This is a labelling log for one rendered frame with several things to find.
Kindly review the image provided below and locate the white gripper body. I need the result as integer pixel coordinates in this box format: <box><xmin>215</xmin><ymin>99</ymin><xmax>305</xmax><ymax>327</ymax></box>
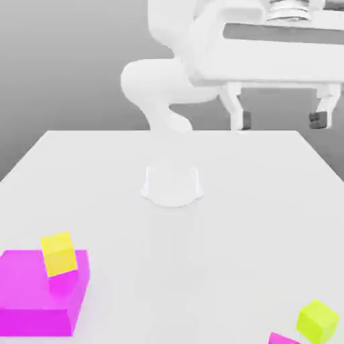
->
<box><xmin>187</xmin><ymin>5</ymin><xmax>344</xmax><ymax>89</ymax></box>

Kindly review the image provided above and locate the small lime green cube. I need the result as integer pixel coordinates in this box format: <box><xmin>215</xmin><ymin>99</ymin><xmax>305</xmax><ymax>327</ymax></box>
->
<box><xmin>296</xmin><ymin>298</ymin><xmax>341</xmax><ymax>344</ymax></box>

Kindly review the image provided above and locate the small magenta cube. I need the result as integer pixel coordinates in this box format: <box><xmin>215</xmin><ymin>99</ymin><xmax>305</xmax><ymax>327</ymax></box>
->
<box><xmin>268</xmin><ymin>332</ymin><xmax>302</xmax><ymax>344</ymax></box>

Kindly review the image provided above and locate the small yellow cube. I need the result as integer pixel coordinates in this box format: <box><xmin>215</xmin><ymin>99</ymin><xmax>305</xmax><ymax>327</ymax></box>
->
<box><xmin>40</xmin><ymin>231</ymin><xmax>79</xmax><ymax>278</ymax></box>

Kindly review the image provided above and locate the large magenta box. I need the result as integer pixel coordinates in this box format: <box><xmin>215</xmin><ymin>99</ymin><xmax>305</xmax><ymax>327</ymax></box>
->
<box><xmin>0</xmin><ymin>249</ymin><xmax>91</xmax><ymax>337</ymax></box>

